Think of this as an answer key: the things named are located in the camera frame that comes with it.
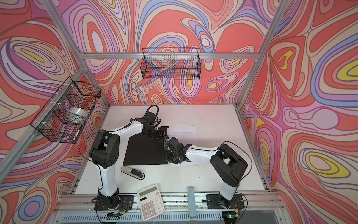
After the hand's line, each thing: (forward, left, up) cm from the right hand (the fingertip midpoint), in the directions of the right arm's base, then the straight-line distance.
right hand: (168, 162), depth 87 cm
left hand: (+15, +1, +5) cm, 16 cm away
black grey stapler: (-8, +18, +4) cm, 20 cm away
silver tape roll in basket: (+13, +45, +33) cm, 57 cm away
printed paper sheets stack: (+21, -13, -1) cm, 25 cm away
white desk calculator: (-22, +8, +1) cm, 24 cm away
